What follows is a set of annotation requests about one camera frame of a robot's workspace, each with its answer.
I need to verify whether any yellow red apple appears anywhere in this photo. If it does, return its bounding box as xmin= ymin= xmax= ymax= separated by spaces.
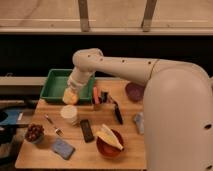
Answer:
xmin=70 ymin=93 xmax=79 ymax=105

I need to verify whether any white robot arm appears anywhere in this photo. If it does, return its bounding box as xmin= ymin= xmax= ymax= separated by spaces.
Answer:
xmin=68 ymin=49 xmax=213 ymax=171

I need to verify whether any white paper cup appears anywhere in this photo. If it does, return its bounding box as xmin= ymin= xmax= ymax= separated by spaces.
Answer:
xmin=60 ymin=105 xmax=78 ymax=125

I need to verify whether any green plastic tray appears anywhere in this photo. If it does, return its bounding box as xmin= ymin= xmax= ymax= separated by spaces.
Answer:
xmin=40 ymin=69 xmax=95 ymax=104

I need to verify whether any orange carrot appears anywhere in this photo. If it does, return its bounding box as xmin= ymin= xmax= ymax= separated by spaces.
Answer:
xmin=93 ymin=87 xmax=100 ymax=104

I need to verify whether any black remote control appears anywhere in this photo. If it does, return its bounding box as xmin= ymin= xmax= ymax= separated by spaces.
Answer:
xmin=80 ymin=119 xmax=94 ymax=143

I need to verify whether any bunch of dark grapes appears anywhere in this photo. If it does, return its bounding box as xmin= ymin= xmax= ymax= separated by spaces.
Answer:
xmin=25 ymin=124 xmax=44 ymax=144

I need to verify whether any blue sponge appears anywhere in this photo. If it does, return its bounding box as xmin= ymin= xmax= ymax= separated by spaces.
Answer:
xmin=51 ymin=138 xmax=75 ymax=160

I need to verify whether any yellow corn cob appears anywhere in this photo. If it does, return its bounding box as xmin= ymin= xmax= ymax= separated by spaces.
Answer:
xmin=96 ymin=124 xmax=124 ymax=150

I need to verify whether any blue object at left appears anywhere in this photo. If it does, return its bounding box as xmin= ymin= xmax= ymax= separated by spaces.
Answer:
xmin=0 ymin=108 xmax=23 ymax=126

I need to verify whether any red bowl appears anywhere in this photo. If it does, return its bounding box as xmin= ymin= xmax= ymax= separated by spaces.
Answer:
xmin=96 ymin=129 xmax=124 ymax=158

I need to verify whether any purple bowl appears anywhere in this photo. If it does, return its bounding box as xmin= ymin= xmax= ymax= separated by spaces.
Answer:
xmin=125 ymin=82 xmax=144 ymax=102

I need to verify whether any crumpled blue grey cloth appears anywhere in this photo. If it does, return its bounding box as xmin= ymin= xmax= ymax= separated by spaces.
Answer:
xmin=134 ymin=112 xmax=144 ymax=134

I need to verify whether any black handled knife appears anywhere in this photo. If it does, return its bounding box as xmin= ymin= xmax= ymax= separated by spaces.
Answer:
xmin=109 ymin=96 xmax=123 ymax=125

